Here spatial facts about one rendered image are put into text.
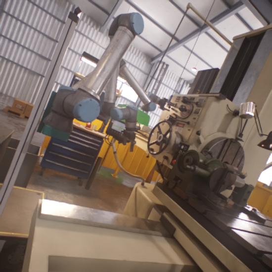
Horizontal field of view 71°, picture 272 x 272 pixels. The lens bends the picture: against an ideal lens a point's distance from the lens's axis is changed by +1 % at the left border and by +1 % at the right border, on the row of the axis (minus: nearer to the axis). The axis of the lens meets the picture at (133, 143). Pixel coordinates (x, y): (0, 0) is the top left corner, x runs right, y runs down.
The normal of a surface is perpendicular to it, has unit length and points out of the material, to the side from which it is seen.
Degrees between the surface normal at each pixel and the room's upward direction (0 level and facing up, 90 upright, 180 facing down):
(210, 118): 90
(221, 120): 90
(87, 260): 90
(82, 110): 95
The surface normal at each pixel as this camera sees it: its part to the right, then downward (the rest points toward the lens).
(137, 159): 0.38, 0.24
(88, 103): 0.65, 0.43
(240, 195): -0.83, -0.33
